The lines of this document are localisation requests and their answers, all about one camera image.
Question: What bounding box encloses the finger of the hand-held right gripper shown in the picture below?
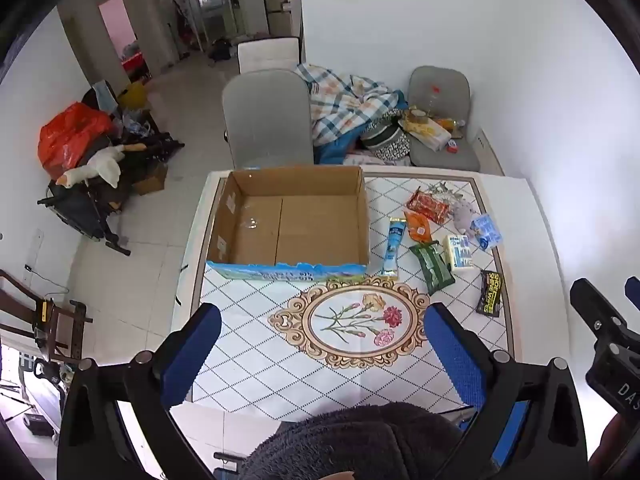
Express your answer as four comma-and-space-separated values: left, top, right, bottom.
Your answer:
570, 277, 629, 347
623, 274, 640, 312

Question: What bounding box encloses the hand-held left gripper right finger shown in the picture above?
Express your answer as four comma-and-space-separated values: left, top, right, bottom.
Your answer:
422, 302, 588, 480

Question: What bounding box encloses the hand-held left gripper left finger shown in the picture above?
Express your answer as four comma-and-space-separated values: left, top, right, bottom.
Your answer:
59, 302, 222, 480

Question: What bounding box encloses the black wipes packet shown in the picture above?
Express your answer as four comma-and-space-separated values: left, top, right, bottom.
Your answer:
475, 269, 505, 317

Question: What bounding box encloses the green snack packet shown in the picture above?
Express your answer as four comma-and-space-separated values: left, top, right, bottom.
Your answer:
409, 240, 456, 296

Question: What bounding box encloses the yellow white tissue pack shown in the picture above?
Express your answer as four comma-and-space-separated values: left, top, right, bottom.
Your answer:
442, 234, 475, 272

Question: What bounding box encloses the long light blue packet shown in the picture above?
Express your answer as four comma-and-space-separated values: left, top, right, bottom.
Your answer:
380, 217, 407, 281

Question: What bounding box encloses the blue tissue pack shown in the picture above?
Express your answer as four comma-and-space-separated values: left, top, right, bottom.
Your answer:
470, 212, 502, 251

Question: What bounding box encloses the orange snack packet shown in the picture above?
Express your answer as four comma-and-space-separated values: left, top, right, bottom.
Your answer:
404, 210, 433, 244

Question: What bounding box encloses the red snack packet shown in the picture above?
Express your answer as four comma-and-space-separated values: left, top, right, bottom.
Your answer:
406, 189, 453, 225

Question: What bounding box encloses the floral printed tablecloth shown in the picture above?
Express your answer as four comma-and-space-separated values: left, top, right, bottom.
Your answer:
192, 172, 517, 422

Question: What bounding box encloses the dark fleece clothing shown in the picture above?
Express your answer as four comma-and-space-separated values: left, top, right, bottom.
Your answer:
247, 402, 468, 480

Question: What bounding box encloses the dark wooden chair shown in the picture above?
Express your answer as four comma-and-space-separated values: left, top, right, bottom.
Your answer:
0, 269, 94, 362

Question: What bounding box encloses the small brown cardboard box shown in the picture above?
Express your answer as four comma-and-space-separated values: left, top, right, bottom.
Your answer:
132, 162, 169, 196

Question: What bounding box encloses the black folded stroller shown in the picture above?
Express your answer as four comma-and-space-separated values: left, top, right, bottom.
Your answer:
37, 110, 184, 257

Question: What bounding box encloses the white plush goose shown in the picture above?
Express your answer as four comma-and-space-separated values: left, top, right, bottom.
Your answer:
56, 144, 146, 191

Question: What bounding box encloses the yellow white packet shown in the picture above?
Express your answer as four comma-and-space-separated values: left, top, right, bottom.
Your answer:
400, 116, 453, 152

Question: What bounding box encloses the black white patterned bag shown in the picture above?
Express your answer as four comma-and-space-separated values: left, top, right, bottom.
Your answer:
360, 110, 413, 163

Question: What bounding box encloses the blue blanket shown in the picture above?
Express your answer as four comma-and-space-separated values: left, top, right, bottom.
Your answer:
314, 89, 408, 166

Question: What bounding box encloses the grey padded chair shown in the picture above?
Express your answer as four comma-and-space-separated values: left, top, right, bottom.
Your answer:
407, 65, 482, 173
221, 69, 316, 170

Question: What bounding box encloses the orange plastic bag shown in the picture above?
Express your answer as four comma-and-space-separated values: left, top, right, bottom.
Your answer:
38, 101, 113, 181

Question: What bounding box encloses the yellow bag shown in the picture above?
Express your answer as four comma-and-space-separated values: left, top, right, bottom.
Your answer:
117, 81, 151, 111

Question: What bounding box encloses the light blue cloth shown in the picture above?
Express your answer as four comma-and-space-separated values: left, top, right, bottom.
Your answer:
92, 80, 119, 111

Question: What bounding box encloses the plaid blanket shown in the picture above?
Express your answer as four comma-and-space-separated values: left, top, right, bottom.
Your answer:
295, 62, 408, 142

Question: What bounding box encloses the white chair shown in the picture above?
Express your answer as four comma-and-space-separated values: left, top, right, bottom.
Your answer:
237, 36, 301, 75

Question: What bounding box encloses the white wall panel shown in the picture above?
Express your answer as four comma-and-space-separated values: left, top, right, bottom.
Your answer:
475, 127, 504, 177

